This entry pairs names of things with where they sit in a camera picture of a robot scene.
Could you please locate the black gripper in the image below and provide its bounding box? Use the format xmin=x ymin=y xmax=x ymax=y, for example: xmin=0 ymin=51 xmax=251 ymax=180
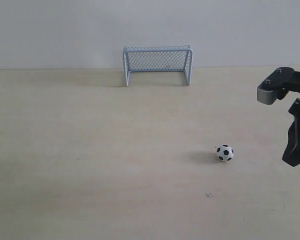
xmin=279 ymin=71 xmax=300 ymax=167

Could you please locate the small black white soccer ball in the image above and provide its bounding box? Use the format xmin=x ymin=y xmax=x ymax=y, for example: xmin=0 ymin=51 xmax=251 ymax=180
xmin=215 ymin=144 xmax=234 ymax=162

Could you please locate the small light blue goal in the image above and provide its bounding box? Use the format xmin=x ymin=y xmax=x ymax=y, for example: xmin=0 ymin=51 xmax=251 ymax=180
xmin=122 ymin=45 xmax=194 ymax=86

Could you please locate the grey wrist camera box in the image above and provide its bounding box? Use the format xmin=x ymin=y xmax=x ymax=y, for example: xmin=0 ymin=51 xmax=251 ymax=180
xmin=256 ymin=67 xmax=295 ymax=105

